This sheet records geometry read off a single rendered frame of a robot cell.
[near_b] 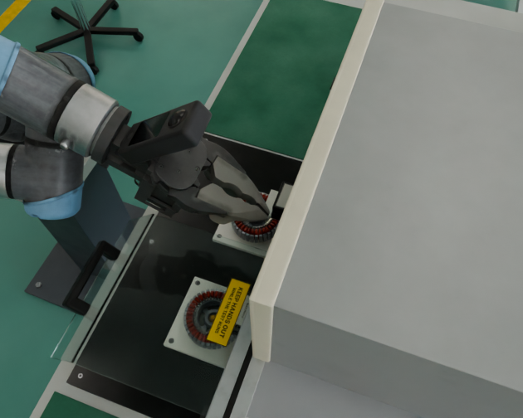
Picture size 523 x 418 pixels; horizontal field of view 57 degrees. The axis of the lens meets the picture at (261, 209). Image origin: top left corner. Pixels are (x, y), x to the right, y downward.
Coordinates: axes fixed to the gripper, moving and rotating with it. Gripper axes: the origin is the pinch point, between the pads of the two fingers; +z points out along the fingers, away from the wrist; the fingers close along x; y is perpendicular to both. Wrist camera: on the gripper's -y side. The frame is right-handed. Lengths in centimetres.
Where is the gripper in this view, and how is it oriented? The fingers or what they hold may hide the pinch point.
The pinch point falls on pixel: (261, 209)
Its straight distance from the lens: 57.7
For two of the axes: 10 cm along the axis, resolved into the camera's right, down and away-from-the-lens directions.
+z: 8.5, 4.8, 2.1
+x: -3.4, 8.1, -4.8
